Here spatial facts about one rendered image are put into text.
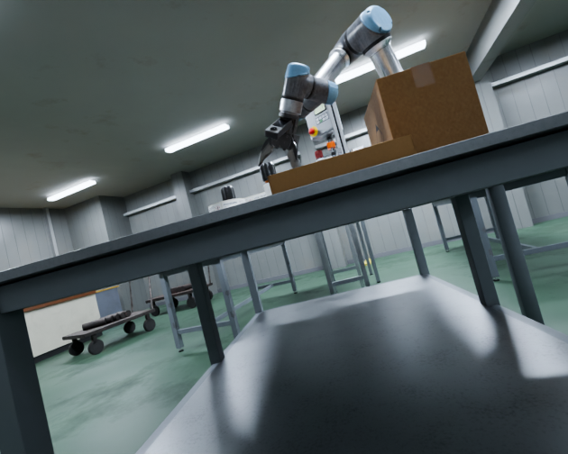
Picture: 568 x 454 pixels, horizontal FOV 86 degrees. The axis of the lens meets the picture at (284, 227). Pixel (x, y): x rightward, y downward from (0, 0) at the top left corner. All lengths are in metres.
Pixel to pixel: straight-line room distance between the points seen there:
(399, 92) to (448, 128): 0.16
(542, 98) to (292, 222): 6.37
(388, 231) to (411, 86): 5.19
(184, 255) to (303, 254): 5.75
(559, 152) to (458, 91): 0.40
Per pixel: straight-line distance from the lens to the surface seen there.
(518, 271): 1.80
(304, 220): 0.56
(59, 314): 5.78
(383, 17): 1.44
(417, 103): 0.97
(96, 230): 8.31
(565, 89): 6.93
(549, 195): 6.58
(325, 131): 1.84
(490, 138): 0.59
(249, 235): 0.58
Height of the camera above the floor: 0.75
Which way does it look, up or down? 3 degrees up
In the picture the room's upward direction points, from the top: 15 degrees counter-clockwise
